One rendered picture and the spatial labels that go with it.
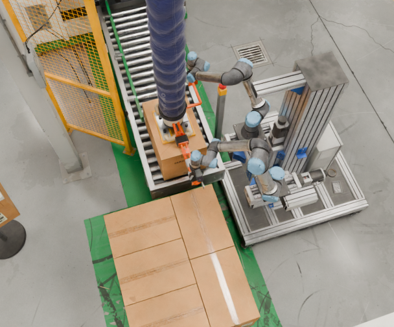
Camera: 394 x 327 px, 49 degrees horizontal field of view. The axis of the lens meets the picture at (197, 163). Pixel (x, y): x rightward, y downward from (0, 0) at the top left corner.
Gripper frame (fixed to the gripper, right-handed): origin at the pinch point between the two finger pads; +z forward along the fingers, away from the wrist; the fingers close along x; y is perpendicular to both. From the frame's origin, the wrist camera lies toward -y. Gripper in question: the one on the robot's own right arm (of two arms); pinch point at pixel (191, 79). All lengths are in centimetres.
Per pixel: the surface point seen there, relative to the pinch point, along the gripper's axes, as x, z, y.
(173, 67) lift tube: -26, -75, 41
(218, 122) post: 23, 59, 14
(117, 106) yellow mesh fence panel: -67, 19, -7
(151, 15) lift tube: -35, -117, 33
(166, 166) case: -42, 26, 61
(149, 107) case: -41.1, 13.1, 7.3
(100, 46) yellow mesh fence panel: -68, -57, -8
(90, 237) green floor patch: -128, 107, 71
